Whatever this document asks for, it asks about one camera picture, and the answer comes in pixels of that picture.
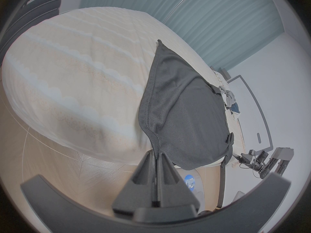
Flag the black T-shirt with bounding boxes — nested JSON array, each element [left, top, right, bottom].
[[138, 39, 235, 171]]

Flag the pile of clothes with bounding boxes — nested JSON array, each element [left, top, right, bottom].
[[219, 85, 241, 114]]

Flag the white printed pillow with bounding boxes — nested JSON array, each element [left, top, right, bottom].
[[213, 69, 228, 87]]

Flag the bed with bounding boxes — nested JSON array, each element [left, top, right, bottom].
[[1, 7, 274, 209]]

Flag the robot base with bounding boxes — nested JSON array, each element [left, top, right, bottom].
[[179, 166, 206, 213]]

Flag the black chest of drawers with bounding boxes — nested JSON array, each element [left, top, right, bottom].
[[0, 0, 65, 56]]

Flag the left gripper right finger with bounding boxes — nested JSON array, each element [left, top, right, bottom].
[[157, 153, 200, 211]]

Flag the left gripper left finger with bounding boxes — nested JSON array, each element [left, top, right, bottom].
[[112, 152, 157, 212]]

